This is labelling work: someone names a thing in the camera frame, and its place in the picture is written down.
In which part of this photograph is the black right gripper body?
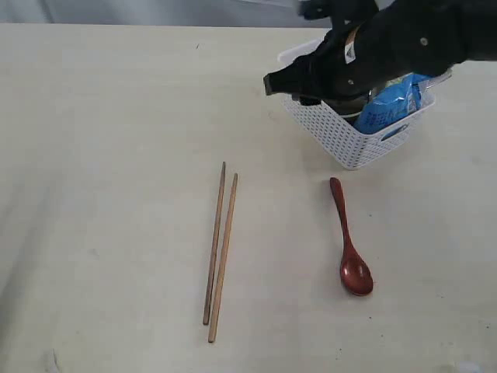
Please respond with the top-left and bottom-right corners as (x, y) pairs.
(290, 0), (467, 102)

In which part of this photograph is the dark wooden chopstick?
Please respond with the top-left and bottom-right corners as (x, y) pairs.
(203, 162), (226, 326)

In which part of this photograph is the reddish brown wooden spoon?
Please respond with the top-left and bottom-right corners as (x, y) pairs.
(329, 177), (374, 296)

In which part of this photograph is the light wooden chopstick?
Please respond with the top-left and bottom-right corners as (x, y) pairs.
(207, 173), (239, 343)

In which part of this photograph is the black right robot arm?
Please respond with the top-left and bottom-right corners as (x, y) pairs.
(263, 1), (496, 105)

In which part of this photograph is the pale green ceramic bowl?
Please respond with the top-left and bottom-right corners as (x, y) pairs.
(323, 92), (370, 117)

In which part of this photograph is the white woven plastic basket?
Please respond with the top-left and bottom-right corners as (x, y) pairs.
(276, 38), (437, 171)

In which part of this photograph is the blue snack packet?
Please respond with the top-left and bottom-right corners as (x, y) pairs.
(353, 73), (431, 134)

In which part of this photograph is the short metal spoon handle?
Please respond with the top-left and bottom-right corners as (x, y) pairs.
(424, 68), (453, 89)

